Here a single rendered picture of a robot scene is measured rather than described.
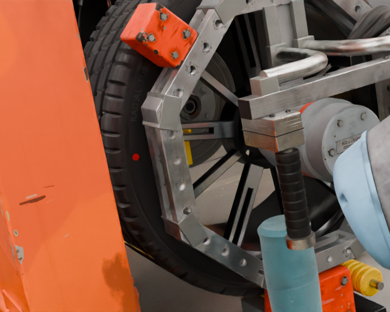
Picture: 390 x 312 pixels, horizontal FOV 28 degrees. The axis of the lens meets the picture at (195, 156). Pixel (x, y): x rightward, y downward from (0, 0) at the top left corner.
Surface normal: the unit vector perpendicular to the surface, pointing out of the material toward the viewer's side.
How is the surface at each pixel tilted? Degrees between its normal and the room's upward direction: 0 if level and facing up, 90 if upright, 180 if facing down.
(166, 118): 90
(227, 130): 90
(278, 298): 92
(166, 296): 0
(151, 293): 0
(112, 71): 58
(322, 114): 34
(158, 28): 90
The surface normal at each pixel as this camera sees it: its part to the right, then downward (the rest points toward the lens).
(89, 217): 0.48, 0.14
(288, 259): -0.07, 0.23
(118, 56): -0.80, -0.34
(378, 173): -0.64, -0.18
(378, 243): -0.22, 0.47
